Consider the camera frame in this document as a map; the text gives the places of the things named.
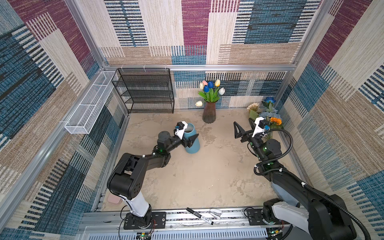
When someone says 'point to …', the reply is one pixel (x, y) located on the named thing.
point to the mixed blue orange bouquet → (272, 118)
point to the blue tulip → (206, 88)
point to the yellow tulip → (217, 83)
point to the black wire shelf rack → (145, 90)
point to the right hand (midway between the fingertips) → (241, 121)
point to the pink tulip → (204, 82)
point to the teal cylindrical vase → (191, 131)
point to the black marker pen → (205, 219)
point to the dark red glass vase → (209, 115)
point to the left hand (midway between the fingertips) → (192, 127)
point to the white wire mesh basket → (84, 117)
